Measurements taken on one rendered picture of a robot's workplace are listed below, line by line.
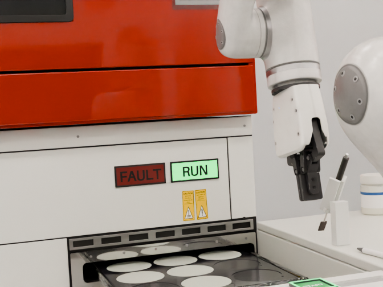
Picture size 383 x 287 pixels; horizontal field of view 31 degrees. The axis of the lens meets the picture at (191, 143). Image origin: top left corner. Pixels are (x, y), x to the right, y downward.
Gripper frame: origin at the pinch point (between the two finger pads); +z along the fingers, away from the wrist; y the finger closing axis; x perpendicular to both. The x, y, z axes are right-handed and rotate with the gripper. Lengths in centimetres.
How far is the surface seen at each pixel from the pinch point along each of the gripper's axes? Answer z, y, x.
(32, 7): -46, -45, -34
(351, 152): -29, -205, 130
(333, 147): -32, -204, 120
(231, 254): 10, -58, 7
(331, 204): 2.1, -25.1, 17.0
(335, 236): 8.1, -25.4, 17.0
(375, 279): 15.4, -4.7, 11.6
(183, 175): -9, -57, -2
